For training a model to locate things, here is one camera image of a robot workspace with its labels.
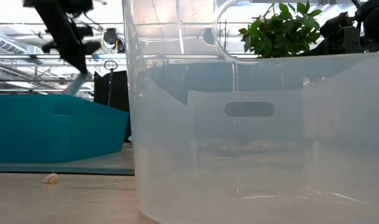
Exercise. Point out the green leafy plant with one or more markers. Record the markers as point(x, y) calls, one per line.
point(279, 34)

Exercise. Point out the teal plastic bin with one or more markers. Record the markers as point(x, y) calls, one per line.
point(52, 130)

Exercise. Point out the black panel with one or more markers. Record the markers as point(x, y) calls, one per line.
point(117, 90)

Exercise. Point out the black hanging device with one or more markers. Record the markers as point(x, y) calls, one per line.
point(110, 35)

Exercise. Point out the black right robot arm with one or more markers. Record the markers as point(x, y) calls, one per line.
point(376, 25)

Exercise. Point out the large clear plastic container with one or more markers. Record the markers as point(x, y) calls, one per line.
point(270, 171)

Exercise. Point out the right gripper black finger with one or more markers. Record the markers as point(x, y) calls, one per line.
point(318, 51)

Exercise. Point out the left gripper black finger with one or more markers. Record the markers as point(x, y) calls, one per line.
point(78, 63)

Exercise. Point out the small beige crumb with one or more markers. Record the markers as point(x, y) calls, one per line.
point(51, 178)

